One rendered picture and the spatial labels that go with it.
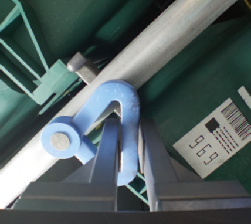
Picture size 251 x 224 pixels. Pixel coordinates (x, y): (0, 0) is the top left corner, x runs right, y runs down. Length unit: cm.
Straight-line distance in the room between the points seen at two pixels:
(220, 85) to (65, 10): 17
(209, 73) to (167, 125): 7
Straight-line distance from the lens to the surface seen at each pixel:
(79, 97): 16
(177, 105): 19
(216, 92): 21
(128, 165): 16
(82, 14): 19
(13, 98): 24
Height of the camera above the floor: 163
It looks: 10 degrees up
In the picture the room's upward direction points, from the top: 132 degrees counter-clockwise
